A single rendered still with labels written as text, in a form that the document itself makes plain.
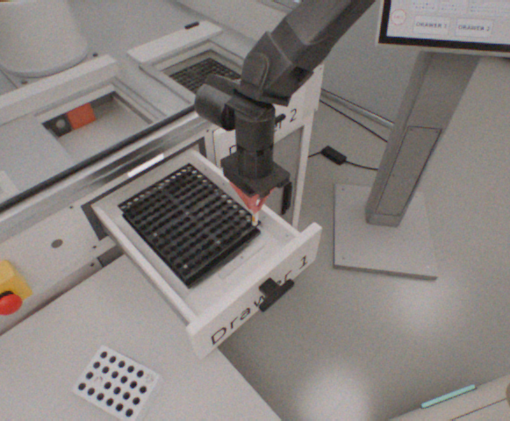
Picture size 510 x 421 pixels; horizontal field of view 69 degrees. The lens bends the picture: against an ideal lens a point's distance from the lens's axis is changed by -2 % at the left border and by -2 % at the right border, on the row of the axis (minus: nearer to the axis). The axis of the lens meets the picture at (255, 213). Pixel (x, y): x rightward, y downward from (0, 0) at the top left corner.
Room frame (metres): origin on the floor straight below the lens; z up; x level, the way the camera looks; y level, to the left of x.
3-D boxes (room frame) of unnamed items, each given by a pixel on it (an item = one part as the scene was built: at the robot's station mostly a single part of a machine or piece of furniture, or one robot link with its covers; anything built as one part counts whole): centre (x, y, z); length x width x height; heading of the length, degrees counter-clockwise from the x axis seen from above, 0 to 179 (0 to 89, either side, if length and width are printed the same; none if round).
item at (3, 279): (0.30, 0.44, 0.88); 0.07 x 0.05 x 0.07; 133
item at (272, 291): (0.29, -0.03, 0.91); 0.07 x 0.04 x 0.01; 133
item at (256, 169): (0.43, 0.00, 1.06); 0.10 x 0.07 x 0.07; 41
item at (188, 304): (0.46, 0.14, 0.86); 0.40 x 0.26 x 0.06; 43
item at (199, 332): (0.31, -0.01, 0.87); 0.29 x 0.02 x 0.11; 133
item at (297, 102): (0.76, -0.02, 0.87); 0.29 x 0.02 x 0.11; 133
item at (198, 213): (0.45, 0.13, 0.87); 0.22 x 0.18 x 0.06; 43
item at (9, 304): (0.28, 0.42, 0.88); 0.04 x 0.03 x 0.04; 133
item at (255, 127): (0.44, 0.00, 1.12); 0.07 x 0.06 x 0.07; 48
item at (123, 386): (0.17, 0.23, 0.78); 0.12 x 0.08 x 0.04; 66
